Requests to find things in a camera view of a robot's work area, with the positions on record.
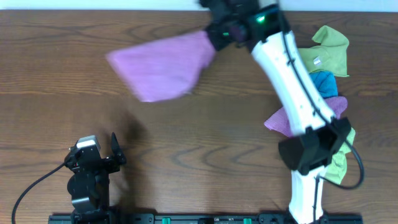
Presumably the lower green cloth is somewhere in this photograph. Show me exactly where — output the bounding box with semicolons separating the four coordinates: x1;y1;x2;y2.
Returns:
325;143;351;185

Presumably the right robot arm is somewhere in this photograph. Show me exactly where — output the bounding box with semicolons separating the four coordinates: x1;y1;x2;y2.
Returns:
199;0;351;223

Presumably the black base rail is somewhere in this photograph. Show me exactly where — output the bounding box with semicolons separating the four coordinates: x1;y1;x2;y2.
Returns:
48;212;364;224

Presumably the purple cloth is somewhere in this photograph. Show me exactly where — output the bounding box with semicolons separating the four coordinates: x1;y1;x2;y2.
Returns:
106;30;216;103
264;96;348;138

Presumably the green cloth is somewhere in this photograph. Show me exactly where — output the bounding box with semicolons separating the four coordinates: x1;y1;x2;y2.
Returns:
298;26;349;77
325;143;351;185

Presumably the blue cloth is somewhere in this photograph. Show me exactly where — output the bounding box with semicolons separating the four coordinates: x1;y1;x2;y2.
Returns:
310;71;338;98

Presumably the upper green cloth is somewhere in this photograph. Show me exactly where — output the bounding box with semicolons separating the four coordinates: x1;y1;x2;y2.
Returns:
298;26;349;77

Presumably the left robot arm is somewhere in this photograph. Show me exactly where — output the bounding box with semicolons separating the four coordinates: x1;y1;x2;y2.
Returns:
65;133;126;224

